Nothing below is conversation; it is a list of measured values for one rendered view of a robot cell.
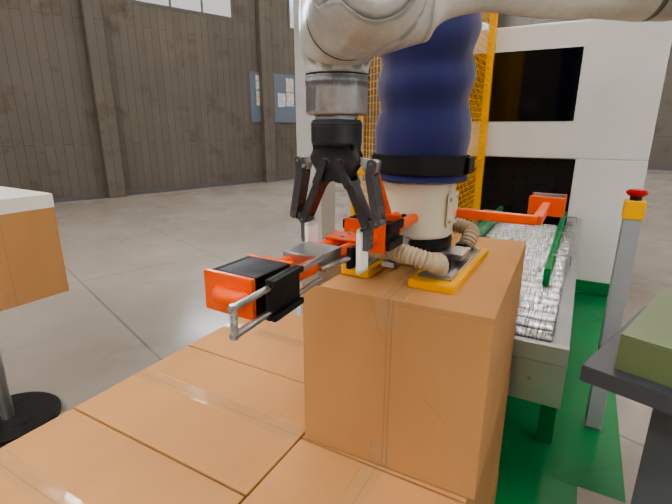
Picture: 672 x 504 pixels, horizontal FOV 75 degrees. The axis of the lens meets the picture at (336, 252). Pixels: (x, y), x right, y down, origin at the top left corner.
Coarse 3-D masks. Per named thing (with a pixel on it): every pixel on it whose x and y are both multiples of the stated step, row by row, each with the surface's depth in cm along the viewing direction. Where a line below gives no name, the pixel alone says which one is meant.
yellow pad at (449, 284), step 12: (480, 252) 112; (456, 264) 100; (468, 264) 101; (420, 276) 93; (432, 276) 91; (444, 276) 91; (456, 276) 93; (468, 276) 97; (420, 288) 91; (432, 288) 89; (444, 288) 88; (456, 288) 88
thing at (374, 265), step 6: (372, 258) 103; (378, 258) 104; (342, 264) 100; (372, 264) 100; (378, 264) 101; (342, 270) 99; (348, 270) 98; (354, 270) 97; (366, 270) 96; (372, 270) 98; (378, 270) 101; (360, 276) 97; (366, 276) 96
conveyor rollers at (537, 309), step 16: (496, 224) 332; (512, 224) 334; (544, 224) 332; (512, 240) 286; (528, 240) 289; (544, 240) 286; (528, 256) 257; (544, 256) 253; (528, 272) 225; (560, 272) 226; (528, 288) 202; (544, 288) 205; (560, 288) 203; (528, 304) 185; (544, 304) 190; (528, 320) 169; (544, 320) 174; (528, 336) 161; (544, 336) 158
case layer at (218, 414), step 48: (288, 336) 157; (144, 384) 128; (192, 384) 128; (240, 384) 128; (288, 384) 128; (48, 432) 108; (96, 432) 108; (144, 432) 108; (192, 432) 108; (240, 432) 108; (288, 432) 108; (0, 480) 94; (48, 480) 94; (96, 480) 94; (144, 480) 94; (192, 480) 94; (240, 480) 94; (288, 480) 94; (336, 480) 94; (384, 480) 94; (480, 480) 105
